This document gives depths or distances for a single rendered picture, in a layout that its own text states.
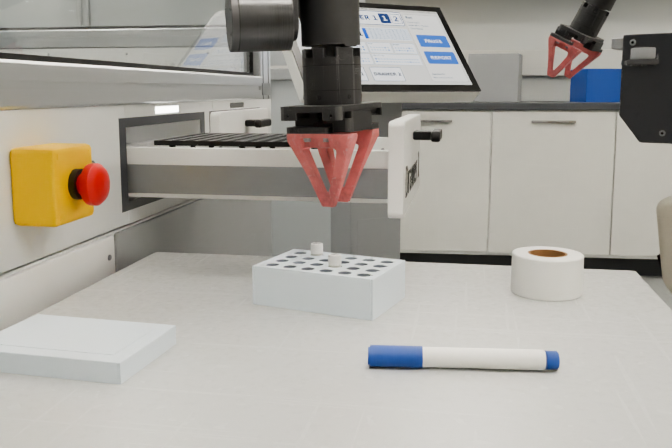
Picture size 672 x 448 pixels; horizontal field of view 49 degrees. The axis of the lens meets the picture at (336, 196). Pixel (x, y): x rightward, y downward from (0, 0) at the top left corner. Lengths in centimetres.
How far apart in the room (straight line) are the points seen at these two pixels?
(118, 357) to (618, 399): 34
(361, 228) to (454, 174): 198
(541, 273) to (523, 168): 322
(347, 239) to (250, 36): 135
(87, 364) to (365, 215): 150
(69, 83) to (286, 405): 46
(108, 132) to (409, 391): 51
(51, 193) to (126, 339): 18
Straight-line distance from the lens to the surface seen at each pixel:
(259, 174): 88
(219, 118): 121
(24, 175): 73
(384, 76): 191
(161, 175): 93
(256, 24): 70
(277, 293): 71
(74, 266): 84
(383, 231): 204
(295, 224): 272
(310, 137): 71
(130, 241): 96
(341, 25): 71
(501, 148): 394
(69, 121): 82
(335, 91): 71
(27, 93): 76
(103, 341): 59
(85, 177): 72
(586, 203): 404
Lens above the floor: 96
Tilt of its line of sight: 8 degrees down
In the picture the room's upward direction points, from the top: straight up
